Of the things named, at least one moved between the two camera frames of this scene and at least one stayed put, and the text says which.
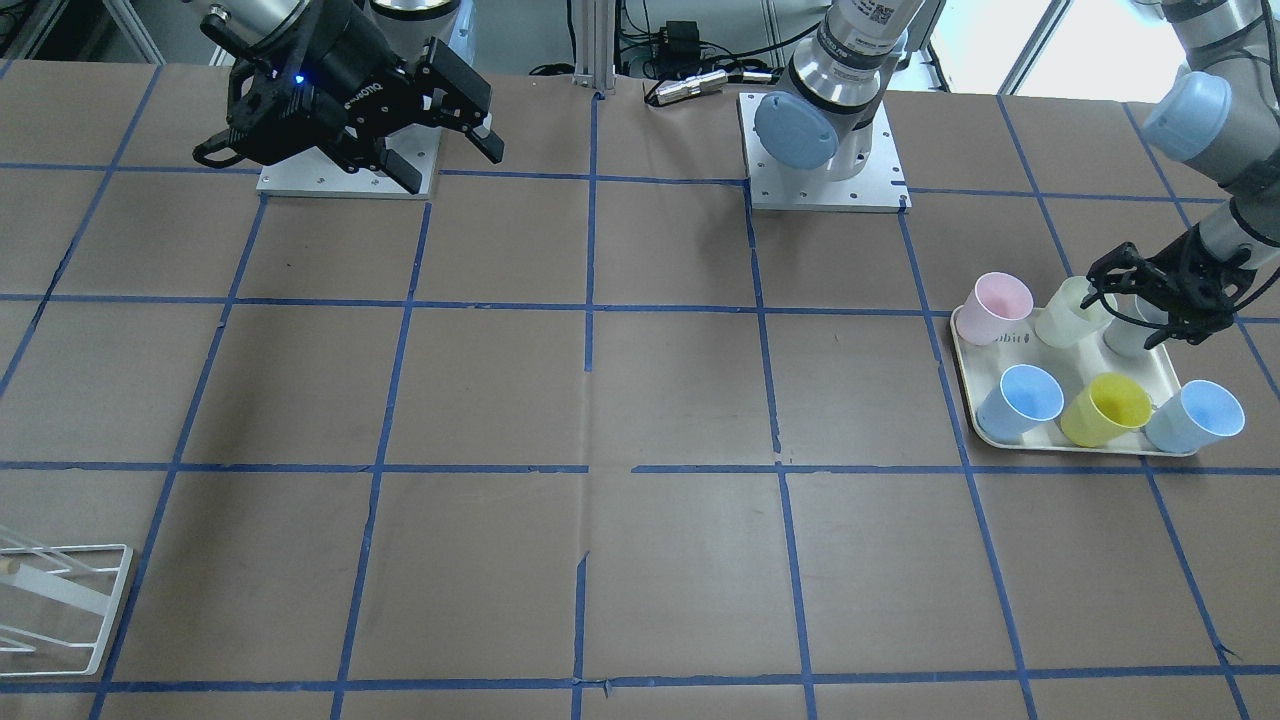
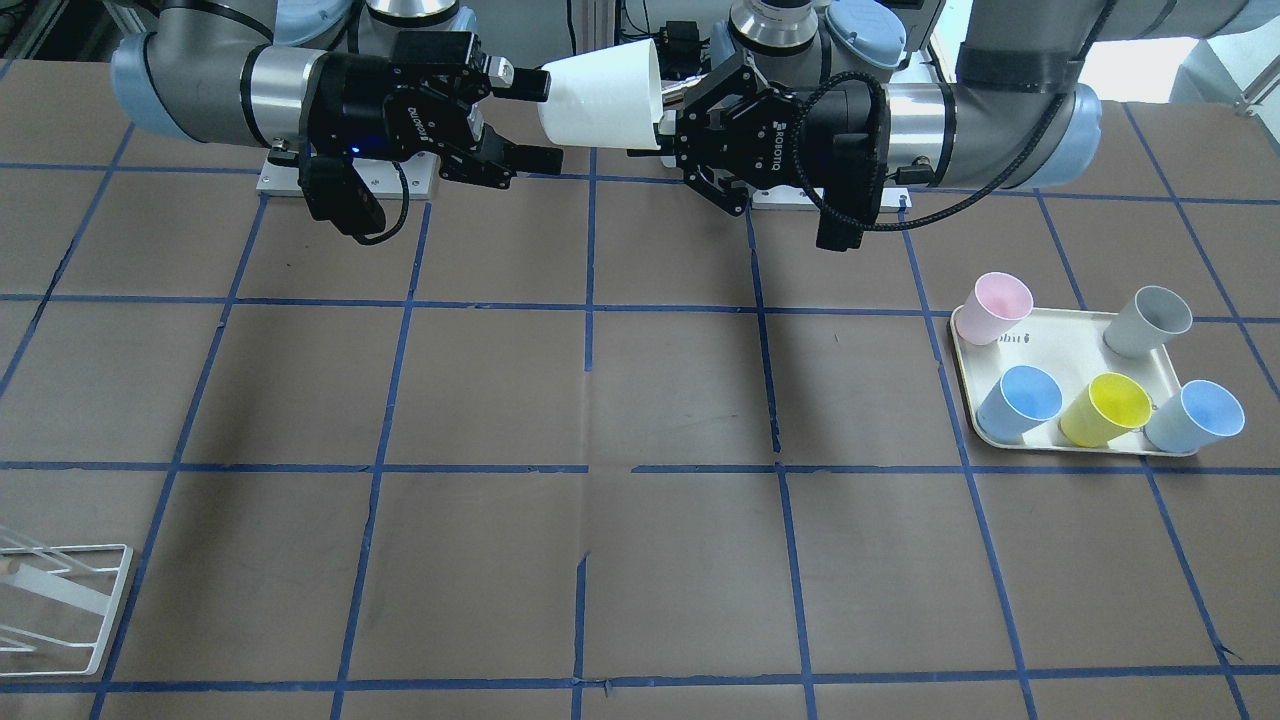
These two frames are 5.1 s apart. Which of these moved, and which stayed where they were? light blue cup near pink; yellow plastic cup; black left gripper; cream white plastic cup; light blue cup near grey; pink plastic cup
Moved: cream white plastic cup; black left gripper
Stayed: light blue cup near grey; light blue cup near pink; pink plastic cup; yellow plastic cup
